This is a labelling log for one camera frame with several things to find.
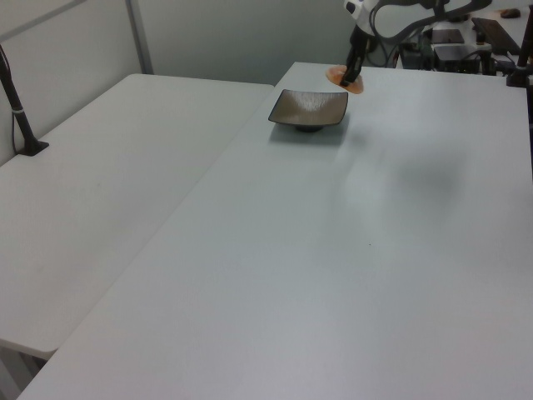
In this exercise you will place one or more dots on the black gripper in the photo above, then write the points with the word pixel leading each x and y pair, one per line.
pixel 358 43

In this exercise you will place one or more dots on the orange sugared bread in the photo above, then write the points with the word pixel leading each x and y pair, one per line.
pixel 356 85

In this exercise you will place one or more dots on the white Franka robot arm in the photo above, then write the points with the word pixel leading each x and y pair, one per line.
pixel 395 16

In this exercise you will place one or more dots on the square brown ceramic plate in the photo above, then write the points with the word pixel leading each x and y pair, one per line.
pixel 309 109

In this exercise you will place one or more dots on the black electronics box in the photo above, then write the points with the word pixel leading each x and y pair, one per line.
pixel 456 57

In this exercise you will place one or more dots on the black flat keyboard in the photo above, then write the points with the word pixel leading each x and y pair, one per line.
pixel 497 35

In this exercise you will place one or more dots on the black clamp stand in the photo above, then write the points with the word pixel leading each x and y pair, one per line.
pixel 520 62

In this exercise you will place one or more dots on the small brown object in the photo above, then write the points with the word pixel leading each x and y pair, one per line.
pixel 511 12

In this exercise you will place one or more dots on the grey table leg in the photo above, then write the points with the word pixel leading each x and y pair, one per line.
pixel 12 375

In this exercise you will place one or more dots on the black camera stand pole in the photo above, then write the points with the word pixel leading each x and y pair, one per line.
pixel 18 116

